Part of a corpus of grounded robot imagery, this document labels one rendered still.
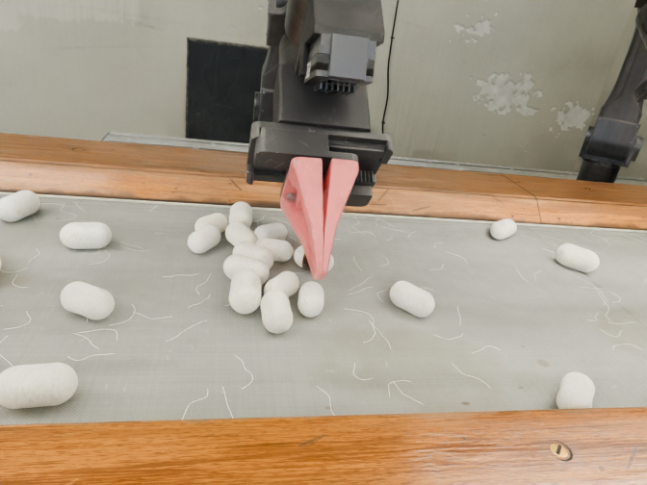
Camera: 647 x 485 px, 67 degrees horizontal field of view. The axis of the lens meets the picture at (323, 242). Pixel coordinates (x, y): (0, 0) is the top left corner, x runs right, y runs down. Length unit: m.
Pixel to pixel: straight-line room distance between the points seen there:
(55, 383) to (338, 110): 0.24
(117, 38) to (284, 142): 2.11
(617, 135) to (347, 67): 0.74
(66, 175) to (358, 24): 0.32
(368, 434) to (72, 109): 2.37
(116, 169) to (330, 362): 0.31
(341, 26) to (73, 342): 0.24
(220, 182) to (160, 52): 1.91
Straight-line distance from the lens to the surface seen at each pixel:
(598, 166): 1.02
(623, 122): 0.99
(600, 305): 0.47
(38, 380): 0.27
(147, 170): 0.52
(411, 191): 0.55
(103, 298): 0.32
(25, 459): 0.23
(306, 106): 0.36
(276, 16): 0.44
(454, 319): 0.37
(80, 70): 2.48
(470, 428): 0.25
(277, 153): 0.33
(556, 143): 2.97
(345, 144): 0.35
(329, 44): 0.31
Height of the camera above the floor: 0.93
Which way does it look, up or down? 25 degrees down
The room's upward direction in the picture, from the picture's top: 8 degrees clockwise
